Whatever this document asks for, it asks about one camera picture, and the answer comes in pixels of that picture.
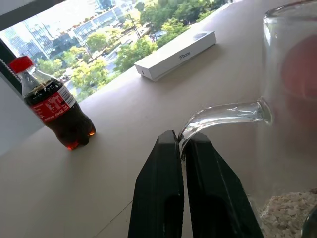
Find dark window frame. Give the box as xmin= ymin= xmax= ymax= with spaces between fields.
xmin=0 ymin=0 xmax=62 ymax=96

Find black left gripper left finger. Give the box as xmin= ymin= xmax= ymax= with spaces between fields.
xmin=127 ymin=129 xmax=185 ymax=238

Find white iPhone box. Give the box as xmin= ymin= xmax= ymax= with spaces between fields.
xmin=134 ymin=30 xmax=217 ymax=82

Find clear glass mug with handle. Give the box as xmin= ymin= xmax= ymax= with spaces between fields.
xmin=177 ymin=0 xmax=317 ymax=238

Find cola bottle with red cap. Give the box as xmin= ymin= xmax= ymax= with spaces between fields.
xmin=9 ymin=55 xmax=97 ymax=151

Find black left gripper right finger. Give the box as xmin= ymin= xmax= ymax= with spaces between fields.
xmin=183 ymin=132 xmax=264 ymax=238

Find oatmeal flakes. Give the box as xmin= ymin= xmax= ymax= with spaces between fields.
xmin=257 ymin=188 xmax=317 ymax=238

